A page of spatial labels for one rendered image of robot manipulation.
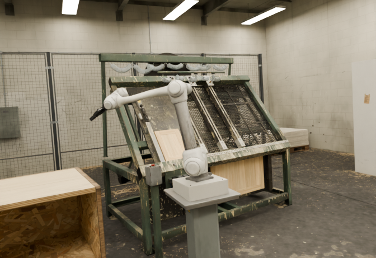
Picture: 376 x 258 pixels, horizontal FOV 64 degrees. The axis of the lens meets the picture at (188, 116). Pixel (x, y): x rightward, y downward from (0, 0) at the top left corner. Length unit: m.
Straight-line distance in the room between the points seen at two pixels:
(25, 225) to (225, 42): 8.57
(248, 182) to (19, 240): 3.15
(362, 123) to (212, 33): 5.04
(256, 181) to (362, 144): 2.67
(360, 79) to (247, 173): 3.07
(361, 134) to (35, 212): 5.67
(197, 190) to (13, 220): 1.35
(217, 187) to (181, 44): 6.74
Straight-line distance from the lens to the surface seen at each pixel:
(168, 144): 3.36
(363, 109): 6.26
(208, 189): 2.44
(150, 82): 3.81
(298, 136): 8.49
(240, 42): 9.81
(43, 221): 1.52
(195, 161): 2.25
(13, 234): 1.53
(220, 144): 3.61
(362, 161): 6.40
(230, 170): 3.94
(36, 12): 8.30
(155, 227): 3.03
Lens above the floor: 1.52
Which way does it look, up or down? 3 degrees down
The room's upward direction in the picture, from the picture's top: 4 degrees counter-clockwise
